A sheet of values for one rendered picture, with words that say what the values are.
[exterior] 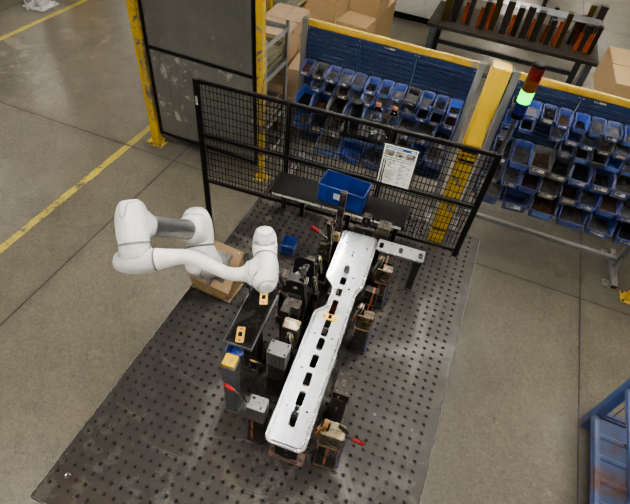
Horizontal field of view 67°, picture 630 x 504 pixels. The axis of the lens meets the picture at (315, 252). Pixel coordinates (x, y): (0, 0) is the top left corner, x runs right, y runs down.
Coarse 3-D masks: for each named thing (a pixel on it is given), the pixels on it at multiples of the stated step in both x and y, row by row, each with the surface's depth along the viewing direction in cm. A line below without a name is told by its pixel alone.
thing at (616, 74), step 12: (612, 48) 436; (612, 60) 418; (624, 60) 420; (600, 72) 441; (612, 72) 406; (624, 72) 403; (600, 84) 430; (612, 84) 396; (624, 84) 387; (624, 96) 393
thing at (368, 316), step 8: (368, 312) 248; (360, 320) 248; (368, 320) 247; (360, 328) 253; (368, 328) 251; (360, 336) 259; (368, 336) 263; (352, 344) 266; (360, 344) 264; (352, 352) 270; (360, 352) 269
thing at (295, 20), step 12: (276, 12) 500; (288, 12) 503; (300, 12) 506; (300, 24) 492; (300, 36) 502; (300, 48) 515; (288, 60) 488; (288, 72) 485; (276, 84) 519; (288, 84) 495; (288, 96) 505; (276, 120) 530
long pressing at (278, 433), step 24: (360, 240) 289; (336, 264) 274; (360, 264) 276; (336, 288) 262; (360, 288) 264; (336, 312) 251; (312, 336) 240; (336, 336) 241; (288, 384) 221; (312, 384) 222; (288, 408) 213; (312, 408) 214; (288, 432) 206
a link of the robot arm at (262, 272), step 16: (160, 256) 202; (176, 256) 203; (192, 256) 202; (256, 256) 197; (272, 256) 196; (224, 272) 195; (240, 272) 194; (256, 272) 190; (272, 272) 191; (256, 288) 190; (272, 288) 191
